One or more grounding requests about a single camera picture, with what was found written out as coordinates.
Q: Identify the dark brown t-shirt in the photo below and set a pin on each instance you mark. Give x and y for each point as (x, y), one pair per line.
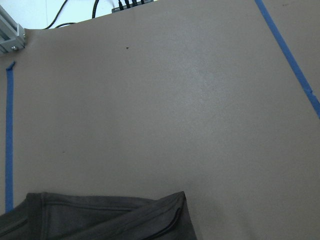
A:
(52, 216)

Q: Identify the blue tape line crosswise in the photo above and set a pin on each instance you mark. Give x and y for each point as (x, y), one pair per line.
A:
(305, 85)

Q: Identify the aluminium frame post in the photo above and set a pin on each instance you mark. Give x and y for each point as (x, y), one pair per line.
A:
(12, 34)

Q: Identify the black usb hub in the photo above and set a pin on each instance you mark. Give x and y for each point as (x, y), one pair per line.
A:
(126, 4)

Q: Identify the torn blue tape line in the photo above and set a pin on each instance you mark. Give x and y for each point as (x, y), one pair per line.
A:
(9, 199)

